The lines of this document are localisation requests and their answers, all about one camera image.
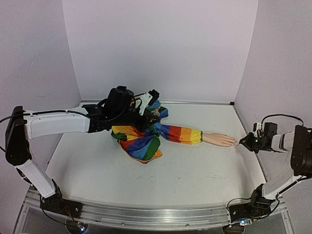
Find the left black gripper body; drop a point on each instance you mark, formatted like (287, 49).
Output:
(125, 121)

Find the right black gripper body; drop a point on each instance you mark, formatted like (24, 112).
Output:
(249, 143)

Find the small nail polish bottle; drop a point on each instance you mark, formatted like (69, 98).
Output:
(156, 113)

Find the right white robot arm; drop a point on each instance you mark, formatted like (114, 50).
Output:
(298, 143)

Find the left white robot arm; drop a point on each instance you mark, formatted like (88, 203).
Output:
(121, 108)

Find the mannequin hand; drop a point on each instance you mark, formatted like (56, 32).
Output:
(219, 139)

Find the rainbow striped cloth garment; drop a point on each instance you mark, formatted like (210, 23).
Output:
(144, 147)

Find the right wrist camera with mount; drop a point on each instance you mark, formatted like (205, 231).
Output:
(258, 129)

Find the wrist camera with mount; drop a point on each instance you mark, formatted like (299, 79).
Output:
(147, 99)
(258, 129)

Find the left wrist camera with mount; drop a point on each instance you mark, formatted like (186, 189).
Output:
(147, 99)

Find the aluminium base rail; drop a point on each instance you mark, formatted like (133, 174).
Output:
(138, 218)

